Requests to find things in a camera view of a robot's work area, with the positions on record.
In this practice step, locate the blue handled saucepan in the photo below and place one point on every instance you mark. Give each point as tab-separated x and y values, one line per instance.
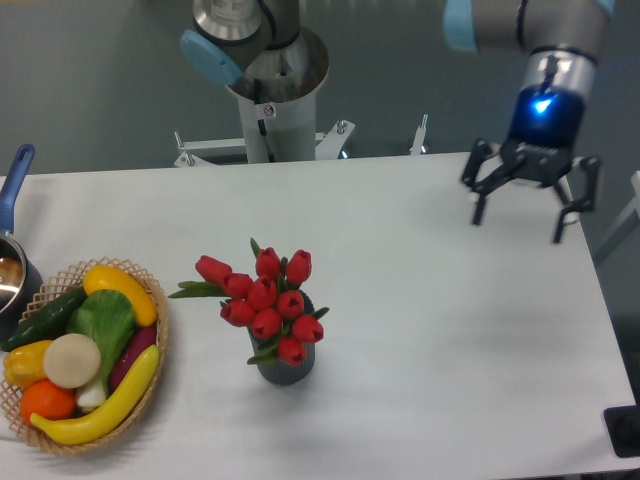
20	279

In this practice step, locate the beige round disc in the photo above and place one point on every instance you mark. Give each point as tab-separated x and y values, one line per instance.
71	361

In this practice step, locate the dark grey ribbed vase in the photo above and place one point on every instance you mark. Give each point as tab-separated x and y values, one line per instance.
287	367

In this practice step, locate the orange fruit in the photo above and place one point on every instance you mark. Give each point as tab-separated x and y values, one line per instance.
47	400

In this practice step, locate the woven wicker basket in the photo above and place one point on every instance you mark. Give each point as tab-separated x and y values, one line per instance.
62	282

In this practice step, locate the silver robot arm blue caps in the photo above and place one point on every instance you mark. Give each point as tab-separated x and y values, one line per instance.
563	41

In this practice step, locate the purple sweet potato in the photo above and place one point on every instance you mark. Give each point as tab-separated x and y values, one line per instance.
140	341

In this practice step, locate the yellow bell pepper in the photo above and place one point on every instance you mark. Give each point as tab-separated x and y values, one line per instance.
24	365

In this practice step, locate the red tulip bouquet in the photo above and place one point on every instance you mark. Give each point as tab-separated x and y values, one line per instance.
271	305

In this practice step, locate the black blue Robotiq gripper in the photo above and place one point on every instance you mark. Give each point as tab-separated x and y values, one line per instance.
538	148

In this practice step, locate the green bok choy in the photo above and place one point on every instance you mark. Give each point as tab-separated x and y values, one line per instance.
107	318

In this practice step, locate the yellow squash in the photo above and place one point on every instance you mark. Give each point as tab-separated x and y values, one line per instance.
106	277

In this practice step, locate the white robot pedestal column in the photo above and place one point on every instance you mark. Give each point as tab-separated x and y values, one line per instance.
270	63

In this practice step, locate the yellow banana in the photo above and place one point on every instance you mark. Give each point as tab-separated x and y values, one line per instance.
107	417

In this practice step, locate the white metal mounting frame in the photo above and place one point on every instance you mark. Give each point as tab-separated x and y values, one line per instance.
328	146

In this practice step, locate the black device at table edge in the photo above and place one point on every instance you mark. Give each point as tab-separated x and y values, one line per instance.
623	428

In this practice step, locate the green cucumber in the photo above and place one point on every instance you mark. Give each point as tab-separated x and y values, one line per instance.
48	322

